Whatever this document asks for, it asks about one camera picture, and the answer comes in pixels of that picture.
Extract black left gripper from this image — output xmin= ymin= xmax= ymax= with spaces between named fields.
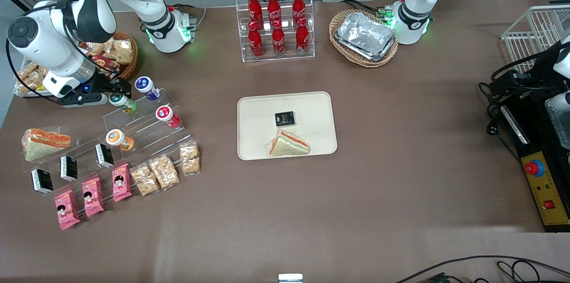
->
xmin=489 ymin=71 xmax=556 ymax=95

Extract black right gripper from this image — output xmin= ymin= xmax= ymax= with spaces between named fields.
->
xmin=58 ymin=77 xmax=133 ymax=109

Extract green gum bottle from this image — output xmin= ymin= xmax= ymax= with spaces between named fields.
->
xmin=109 ymin=92 xmax=138 ymax=115

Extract triangle sandwich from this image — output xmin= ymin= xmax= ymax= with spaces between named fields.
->
xmin=22 ymin=128 xmax=72 ymax=162
xmin=269 ymin=129 xmax=311 ymax=157

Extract blue gum bottle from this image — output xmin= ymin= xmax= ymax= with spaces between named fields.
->
xmin=134 ymin=76 xmax=161 ymax=101

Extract orange gum bottle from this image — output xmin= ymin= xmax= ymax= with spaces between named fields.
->
xmin=106 ymin=129 xmax=135 ymax=152

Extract red gum bottle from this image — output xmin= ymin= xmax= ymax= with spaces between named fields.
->
xmin=155 ymin=105 xmax=181 ymax=129

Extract white rectangular snack tray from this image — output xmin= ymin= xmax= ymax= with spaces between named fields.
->
xmin=13 ymin=58 xmax=61 ymax=99

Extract aluminium foil tray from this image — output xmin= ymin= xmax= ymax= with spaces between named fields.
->
xmin=334 ymin=12 xmax=397 ymax=62

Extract cream plastic tray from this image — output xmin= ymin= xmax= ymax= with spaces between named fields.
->
xmin=237 ymin=91 xmax=338 ymax=161

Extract round brown wicker basket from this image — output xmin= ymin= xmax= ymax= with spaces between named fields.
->
xmin=111 ymin=31 xmax=139 ymax=82

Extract red cookie box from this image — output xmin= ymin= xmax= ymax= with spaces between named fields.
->
xmin=87 ymin=53 xmax=121 ymax=75

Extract clear nut brittle packet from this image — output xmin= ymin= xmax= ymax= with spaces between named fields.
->
xmin=16 ymin=62 xmax=39 ymax=83
xmin=109 ymin=39 xmax=134 ymax=66
xmin=18 ymin=74 xmax=45 ymax=93

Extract clear acrylic stepped stand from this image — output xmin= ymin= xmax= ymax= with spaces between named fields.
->
xmin=21 ymin=88 xmax=193 ymax=195

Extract clear plastic container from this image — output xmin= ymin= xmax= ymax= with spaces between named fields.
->
xmin=545 ymin=98 xmax=570 ymax=151

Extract clear cracker packet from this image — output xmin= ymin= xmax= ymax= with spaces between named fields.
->
xmin=130 ymin=164 xmax=160 ymax=197
xmin=148 ymin=154 xmax=181 ymax=191
xmin=179 ymin=141 xmax=201 ymax=176

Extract pink snack packet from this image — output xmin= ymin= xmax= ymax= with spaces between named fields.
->
xmin=54 ymin=190 xmax=81 ymax=230
xmin=81 ymin=177 xmax=105 ymax=218
xmin=111 ymin=164 xmax=133 ymax=202

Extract black control box yellow panel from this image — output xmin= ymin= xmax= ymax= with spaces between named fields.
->
xmin=500 ymin=95 xmax=570 ymax=233

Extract clear acrylic bottle rack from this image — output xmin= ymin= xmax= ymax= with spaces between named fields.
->
xmin=236 ymin=0 xmax=316 ymax=64

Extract red cola bottle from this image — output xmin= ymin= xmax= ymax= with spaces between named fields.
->
xmin=248 ymin=21 xmax=265 ymax=59
xmin=295 ymin=17 xmax=310 ymax=56
xmin=248 ymin=0 xmax=264 ymax=30
xmin=292 ymin=0 xmax=307 ymax=25
xmin=271 ymin=20 xmax=287 ymax=57
xmin=267 ymin=0 xmax=282 ymax=25

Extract oval light wicker basket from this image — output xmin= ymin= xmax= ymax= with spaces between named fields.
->
xmin=329 ymin=9 xmax=399 ymax=69

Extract black cable with plug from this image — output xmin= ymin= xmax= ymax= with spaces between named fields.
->
xmin=478 ymin=40 xmax=570 ymax=137

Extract white wire basket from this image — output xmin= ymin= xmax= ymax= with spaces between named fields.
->
xmin=501 ymin=5 xmax=570 ymax=75

